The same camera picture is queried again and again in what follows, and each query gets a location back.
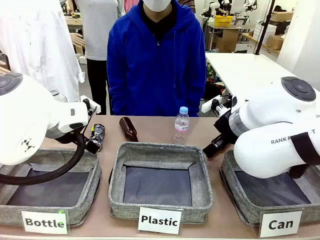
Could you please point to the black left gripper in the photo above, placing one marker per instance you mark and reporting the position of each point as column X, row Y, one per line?
column 72, row 136

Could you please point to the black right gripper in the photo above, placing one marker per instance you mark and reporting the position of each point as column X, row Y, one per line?
column 226, row 127

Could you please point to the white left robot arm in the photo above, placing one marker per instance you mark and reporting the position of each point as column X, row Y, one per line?
column 25, row 112

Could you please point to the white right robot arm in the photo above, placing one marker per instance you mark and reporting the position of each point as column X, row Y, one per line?
column 265, row 125

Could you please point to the crushed dark can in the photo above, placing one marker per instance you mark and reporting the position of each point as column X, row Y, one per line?
column 99, row 133

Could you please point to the grey basket labelled Bottle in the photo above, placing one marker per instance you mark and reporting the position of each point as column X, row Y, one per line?
column 82, row 200

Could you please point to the grey basket labelled Plastic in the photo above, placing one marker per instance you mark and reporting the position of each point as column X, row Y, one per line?
column 160, row 155

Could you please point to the grey basket labelled Can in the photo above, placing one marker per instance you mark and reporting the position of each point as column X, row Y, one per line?
column 240, row 200

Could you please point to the white Can label card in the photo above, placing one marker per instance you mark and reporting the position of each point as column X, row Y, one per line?
column 280, row 224

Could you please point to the brown glass bottle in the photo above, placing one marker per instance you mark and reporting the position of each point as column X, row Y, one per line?
column 128, row 130

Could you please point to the clear plastic water bottle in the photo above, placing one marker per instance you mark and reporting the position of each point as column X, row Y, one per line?
column 181, row 125

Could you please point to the white background table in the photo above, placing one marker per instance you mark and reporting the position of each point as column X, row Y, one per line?
column 240, row 67

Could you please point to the white Bottle label card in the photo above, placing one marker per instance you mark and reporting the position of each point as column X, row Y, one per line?
column 45, row 222

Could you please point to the white Plastic label card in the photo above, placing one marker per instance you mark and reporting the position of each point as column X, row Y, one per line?
column 159, row 220

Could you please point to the person in blue hoodie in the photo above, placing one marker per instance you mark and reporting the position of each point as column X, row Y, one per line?
column 155, row 75

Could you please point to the large cardboard box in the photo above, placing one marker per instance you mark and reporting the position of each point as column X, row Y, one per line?
column 227, row 41

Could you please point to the white lab coat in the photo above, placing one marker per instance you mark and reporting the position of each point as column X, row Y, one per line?
column 37, row 42

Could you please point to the yellow plastic crate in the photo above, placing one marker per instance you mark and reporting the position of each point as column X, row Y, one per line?
column 222, row 21

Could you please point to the black stand pole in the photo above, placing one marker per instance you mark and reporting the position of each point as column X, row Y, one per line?
column 264, row 25

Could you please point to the small cardboard box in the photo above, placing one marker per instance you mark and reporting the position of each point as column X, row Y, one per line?
column 282, row 16

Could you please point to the white face mask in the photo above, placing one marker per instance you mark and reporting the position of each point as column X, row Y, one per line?
column 157, row 5

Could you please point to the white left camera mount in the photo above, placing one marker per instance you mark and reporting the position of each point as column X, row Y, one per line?
column 93, row 106

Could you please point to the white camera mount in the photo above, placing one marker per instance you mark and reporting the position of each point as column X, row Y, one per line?
column 93, row 106
column 207, row 106

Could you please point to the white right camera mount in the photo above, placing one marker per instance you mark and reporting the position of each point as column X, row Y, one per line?
column 207, row 106

